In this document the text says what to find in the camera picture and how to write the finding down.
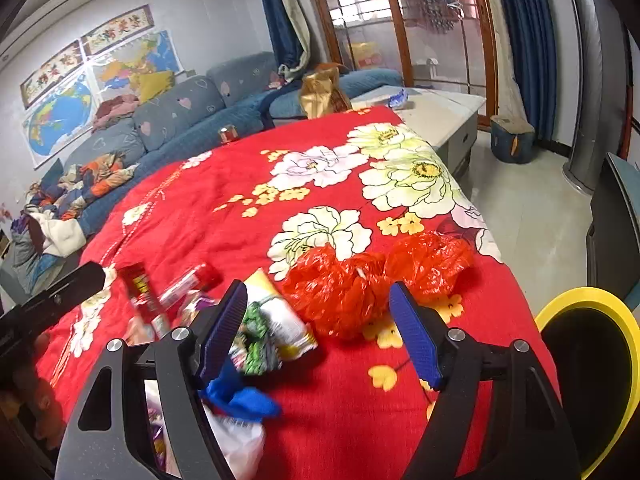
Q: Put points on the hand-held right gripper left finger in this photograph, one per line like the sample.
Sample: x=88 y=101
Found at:
x=220 y=335

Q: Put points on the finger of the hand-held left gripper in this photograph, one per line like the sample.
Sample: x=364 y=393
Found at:
x=70 y=290

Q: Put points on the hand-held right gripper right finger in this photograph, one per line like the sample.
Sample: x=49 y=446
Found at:
x=415 y=335

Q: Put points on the purple snack wrapper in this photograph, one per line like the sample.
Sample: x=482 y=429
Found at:
x=197 y=306

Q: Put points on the white green snack packet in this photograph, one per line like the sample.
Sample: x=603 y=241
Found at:
x=280 y=325

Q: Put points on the clear wrapper with red end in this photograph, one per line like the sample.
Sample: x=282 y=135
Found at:
x=192 y=280

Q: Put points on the red snack bar packet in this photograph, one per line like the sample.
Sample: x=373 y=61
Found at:
x=136 y=287

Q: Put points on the blue wrapper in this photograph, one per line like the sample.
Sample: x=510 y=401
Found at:
x=245 y=402
x=400 y=97

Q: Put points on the red plastic bag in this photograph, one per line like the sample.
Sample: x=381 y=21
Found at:
x=345 y=290

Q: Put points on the white plastic bag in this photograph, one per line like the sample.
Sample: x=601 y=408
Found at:
x=235 y=442

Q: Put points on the yellow-rimmed black trash bin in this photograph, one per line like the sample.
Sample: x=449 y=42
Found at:
x=590 y=375

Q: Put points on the pile of colourful clothes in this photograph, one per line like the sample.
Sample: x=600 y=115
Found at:
x=80 y=185

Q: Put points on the red floral blanket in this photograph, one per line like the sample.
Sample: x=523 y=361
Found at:
x=320 y=195

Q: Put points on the world map poster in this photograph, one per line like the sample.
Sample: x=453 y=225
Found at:
x=60 y=117

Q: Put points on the pile of red clothes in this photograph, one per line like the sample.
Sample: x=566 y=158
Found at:
x=116 y=109

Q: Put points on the red can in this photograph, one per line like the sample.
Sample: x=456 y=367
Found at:
x=228 y=135

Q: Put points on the white coffee table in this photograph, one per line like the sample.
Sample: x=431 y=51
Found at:
x=440 y=120

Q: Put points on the blue waste basket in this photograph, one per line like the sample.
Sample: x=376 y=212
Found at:
x=512 y=139

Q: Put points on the yellow pillow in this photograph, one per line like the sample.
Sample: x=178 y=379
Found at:
x=156 y=85

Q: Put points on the blue sofa with hearts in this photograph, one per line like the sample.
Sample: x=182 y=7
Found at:
x=200 y=105

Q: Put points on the dark glass-topped cabinet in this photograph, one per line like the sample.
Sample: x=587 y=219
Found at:
x=614 y=225

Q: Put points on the country map poster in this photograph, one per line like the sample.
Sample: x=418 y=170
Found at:
x=135 y=62

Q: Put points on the golden paper bag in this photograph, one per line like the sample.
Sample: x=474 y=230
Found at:
x=320 y=94

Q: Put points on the grey tower air conditioner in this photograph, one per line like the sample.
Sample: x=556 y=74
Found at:
x=587 y=85

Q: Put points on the blue curtain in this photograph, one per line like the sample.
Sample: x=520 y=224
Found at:
x=525 y=45
x=282 y=20

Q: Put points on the wooden framed glass door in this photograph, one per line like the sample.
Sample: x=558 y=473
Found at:
x=400 y=20

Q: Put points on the long embroidered wall picture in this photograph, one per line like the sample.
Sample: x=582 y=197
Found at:
x=117 y=27
x=52 y=72

